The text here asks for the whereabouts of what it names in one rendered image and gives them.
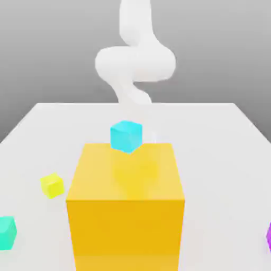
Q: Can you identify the small cyan cube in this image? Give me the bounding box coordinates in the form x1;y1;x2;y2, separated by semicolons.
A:
110;120;143;154

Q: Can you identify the small yellow cube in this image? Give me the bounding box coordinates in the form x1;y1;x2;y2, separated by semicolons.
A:
40;172;65;200

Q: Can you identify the small turquoise cube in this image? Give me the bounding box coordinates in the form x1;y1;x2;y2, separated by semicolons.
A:
0;215;18;251

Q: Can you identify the large orange box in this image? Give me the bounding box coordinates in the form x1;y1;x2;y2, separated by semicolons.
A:
65;142;186;271

